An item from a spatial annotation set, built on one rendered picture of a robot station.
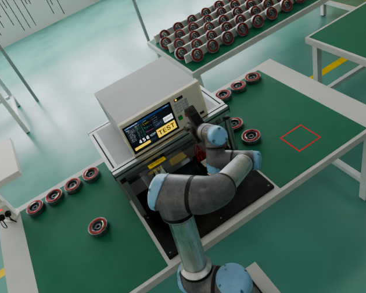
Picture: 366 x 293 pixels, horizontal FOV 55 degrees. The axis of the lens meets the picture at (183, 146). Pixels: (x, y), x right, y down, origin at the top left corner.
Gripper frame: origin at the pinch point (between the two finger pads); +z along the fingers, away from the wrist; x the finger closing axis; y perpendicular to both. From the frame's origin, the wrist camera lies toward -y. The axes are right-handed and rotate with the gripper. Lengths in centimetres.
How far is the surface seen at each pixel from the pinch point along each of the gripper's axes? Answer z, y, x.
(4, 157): 47, -24, -86
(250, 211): -10, 53, 5
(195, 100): 4.8, -6.6, 10.2
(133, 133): 4.0, -8.1, -24.1
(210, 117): 7.3, 5.6, 14.0
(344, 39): 57, 22, 149
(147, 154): 6.9, 4.9, -23.3
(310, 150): -1, 49, 54
